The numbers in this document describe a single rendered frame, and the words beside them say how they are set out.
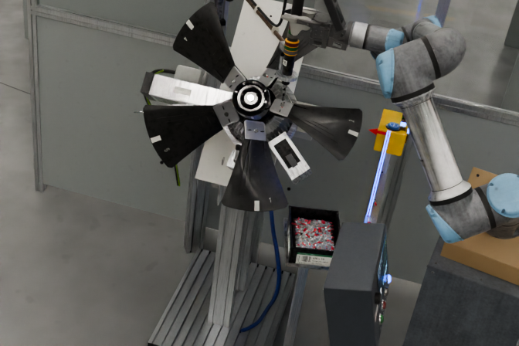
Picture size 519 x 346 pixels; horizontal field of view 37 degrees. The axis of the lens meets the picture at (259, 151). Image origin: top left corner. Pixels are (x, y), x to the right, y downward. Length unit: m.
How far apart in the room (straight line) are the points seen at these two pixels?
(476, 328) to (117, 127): 1.96
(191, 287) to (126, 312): 0.30
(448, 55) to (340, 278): 0.63
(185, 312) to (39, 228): 0.92
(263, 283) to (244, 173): 1.11
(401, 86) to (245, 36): 0.93
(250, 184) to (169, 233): 1.41
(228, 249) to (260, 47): 0.78
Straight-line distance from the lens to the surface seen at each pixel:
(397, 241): 3.55
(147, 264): 3.59
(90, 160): 3.78
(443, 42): 2.00
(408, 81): 1.97
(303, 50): 2.47
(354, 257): 1.82
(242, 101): 2.42
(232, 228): 2.88
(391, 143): 2.71
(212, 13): 2.53
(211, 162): 2.69
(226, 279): 3.05
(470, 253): 2.27
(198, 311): 3.27
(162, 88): 2.66
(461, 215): 2.05
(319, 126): 2.42
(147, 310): 3.37
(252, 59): 2.75
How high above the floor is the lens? 2.38
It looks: 32 degrees down
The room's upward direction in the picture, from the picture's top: 8 degrees clockwise
